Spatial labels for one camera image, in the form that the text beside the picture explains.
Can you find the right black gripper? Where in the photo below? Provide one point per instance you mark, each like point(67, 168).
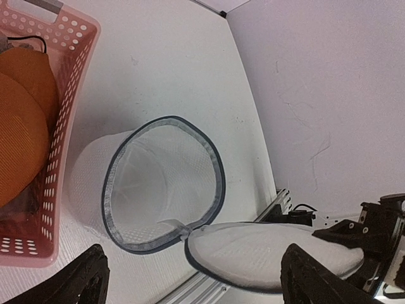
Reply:
point(380, 234)

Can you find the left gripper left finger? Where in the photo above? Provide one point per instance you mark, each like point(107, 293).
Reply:
point(84, 280)

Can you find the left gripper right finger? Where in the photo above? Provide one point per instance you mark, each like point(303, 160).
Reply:
point(305, 280)

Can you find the pink perforated plastic basket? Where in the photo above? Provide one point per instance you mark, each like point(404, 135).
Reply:
point(32, 239)

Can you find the white mesh laundry bag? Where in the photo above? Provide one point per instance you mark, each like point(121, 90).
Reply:
point(151, 188)

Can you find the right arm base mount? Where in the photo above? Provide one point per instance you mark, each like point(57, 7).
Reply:
point(302, 214)

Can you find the aluminium front rail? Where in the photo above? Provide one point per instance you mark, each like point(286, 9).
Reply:
point(242, 255)

